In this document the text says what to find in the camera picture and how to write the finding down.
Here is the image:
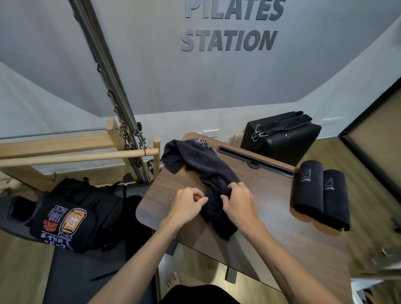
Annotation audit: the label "person's left hand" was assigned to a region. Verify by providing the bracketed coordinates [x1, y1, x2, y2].
[160, 187, 209, 232]

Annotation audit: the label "person's right hand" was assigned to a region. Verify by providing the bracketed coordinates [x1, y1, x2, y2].
[220, 181, 261, 235]

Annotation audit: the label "dark navy towel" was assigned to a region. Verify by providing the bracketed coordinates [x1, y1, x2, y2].
[161, 139, 242, 241]
[294, 160, 325, 217]
[322, 170, 351, 232]

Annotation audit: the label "black printed backpack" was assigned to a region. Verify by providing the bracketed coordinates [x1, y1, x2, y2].
[25, 177, 127, 253]

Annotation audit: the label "person's left forearm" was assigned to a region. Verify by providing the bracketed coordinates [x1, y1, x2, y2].
[89, 219, 180, 304]

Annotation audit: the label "person's right forearm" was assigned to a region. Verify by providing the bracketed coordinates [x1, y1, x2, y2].
[244, 219, 345, 304]

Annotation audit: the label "person's left foot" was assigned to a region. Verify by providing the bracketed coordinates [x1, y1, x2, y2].
[166, 271, 181, 289]

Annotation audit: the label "person's black shorts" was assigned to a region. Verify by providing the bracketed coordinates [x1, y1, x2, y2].
[159, 284, 241, 304]

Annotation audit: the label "brown wooden side table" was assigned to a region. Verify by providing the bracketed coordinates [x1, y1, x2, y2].
[135, 132, 354, 304]

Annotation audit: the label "black padded box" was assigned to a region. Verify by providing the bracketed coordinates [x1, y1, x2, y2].
[240, 111, 322, 167]

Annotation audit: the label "wooden roll bar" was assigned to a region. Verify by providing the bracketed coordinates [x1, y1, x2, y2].
[0, 148, 160, 169]

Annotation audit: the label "chrome tower pole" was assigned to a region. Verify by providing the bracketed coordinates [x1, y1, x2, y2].
[68, 0, 152, 183]

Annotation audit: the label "black strap with metal clips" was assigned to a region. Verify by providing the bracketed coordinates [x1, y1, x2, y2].
[251, 111, 313, 142]

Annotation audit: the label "wooden tower frame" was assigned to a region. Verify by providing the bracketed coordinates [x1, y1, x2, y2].
[0, 117, 162, 185]

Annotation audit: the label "brown blind with black frame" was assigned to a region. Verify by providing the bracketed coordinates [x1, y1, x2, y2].
[338, 77, 401, 205]

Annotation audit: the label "silver metal frame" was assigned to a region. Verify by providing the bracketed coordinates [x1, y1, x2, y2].
[350, 246, 401, 304]

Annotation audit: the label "grey wall letters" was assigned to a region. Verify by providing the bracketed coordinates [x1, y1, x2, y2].
[180, 0, 287, 53]

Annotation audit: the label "short wooden handle bar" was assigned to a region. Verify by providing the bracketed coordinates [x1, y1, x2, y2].
[0, 178, 23, 192]

